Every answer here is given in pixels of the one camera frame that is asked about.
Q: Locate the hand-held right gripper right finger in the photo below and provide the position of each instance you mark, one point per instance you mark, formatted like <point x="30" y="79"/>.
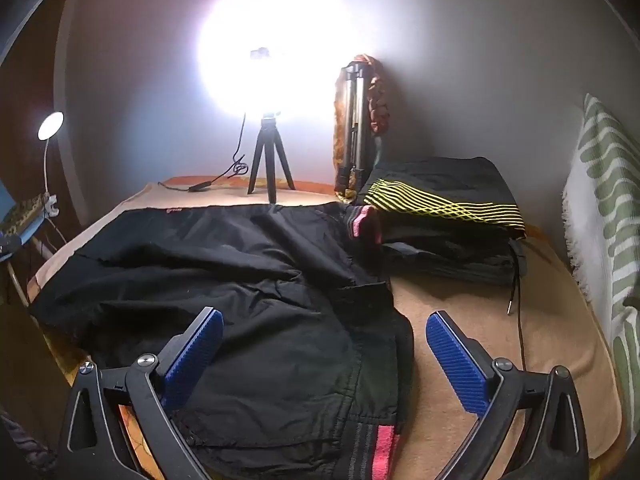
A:
<point x="457" y="360"/>

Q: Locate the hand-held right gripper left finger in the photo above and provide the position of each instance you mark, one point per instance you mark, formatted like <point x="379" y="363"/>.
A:
<point x="192" y="355"/>

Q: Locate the black pants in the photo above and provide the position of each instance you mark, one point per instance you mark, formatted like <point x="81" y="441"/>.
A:
<point x="250" y="310"/>

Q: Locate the beige blanket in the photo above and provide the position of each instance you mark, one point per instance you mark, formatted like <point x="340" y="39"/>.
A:
<point x="475" y="305"/>

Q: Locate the folded dark clothes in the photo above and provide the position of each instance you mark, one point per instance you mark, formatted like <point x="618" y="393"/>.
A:
<point x="450" y="260"/>

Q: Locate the black yellow striped folded garment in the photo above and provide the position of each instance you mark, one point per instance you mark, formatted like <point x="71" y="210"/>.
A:
<point x="450" y="185"/>

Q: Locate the person's grey striped clothing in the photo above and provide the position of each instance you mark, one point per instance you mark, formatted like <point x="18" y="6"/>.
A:
<point x="25" y="440"/>

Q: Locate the small black tripod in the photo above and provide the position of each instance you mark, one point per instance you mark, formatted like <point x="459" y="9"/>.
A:
<point x="270" y="160"/>

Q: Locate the blue side table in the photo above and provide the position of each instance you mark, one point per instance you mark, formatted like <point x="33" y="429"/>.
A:
<point x="7" y="205"/>

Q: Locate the folded silver tripod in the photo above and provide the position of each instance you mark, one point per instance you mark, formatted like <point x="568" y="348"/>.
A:
<point x="352" y="125"/>

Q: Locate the orange patterned cloth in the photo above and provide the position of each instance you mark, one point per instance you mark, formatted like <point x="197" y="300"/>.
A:
<point x="379" y="110"/>

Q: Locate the white desk lamp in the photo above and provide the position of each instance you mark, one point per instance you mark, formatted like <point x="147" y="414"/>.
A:
<point x="51" y="125"/>

